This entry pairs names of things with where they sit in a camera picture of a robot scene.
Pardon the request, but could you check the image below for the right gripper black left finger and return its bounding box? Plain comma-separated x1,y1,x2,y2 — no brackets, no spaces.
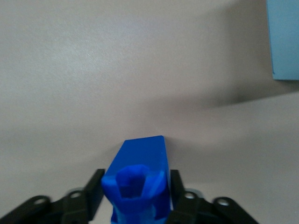
0,168,106,224

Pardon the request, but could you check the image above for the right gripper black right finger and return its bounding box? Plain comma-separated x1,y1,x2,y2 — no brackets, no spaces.
167,169,261,224

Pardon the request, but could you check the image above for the blue plastic part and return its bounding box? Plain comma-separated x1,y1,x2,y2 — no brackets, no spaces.
100,135,174,224

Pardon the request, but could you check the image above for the gray square base block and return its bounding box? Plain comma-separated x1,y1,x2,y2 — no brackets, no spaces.
266,0,299,81

